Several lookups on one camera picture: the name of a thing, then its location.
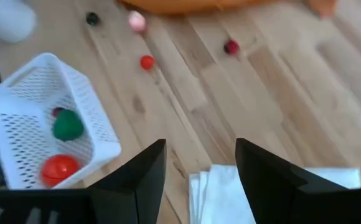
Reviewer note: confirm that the white folded napkin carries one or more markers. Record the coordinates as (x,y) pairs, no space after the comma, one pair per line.
(221,199)

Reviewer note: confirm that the white perforated plastic basket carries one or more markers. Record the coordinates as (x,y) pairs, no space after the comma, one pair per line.
(84,99)

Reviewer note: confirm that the pale pink toy fruit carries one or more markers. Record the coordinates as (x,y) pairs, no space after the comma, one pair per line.
(136,21)

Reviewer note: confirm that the orange cloth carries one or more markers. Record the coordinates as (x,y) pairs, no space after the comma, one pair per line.
(183,5)

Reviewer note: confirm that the dark red toy cherry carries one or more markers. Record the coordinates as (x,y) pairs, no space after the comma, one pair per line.
(57,111)
(231,47)

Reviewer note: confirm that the large red toy tomato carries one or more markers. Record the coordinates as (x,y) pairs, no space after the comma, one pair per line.
(59,169)

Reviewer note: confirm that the small red toy tomato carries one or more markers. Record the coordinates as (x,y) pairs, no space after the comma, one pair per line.
(147,62)

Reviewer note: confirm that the green toy pepper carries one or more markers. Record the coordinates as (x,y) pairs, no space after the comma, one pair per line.
(68,126)

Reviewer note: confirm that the small black toy berry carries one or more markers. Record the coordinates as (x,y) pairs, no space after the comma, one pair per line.
(92,18)

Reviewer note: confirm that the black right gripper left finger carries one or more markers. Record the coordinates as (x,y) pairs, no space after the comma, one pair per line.
(140,193)

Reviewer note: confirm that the snake plant in white pot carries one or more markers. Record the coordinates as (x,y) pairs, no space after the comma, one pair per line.
(9,20)

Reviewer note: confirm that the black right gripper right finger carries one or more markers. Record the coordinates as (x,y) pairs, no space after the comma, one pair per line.
(274,193)

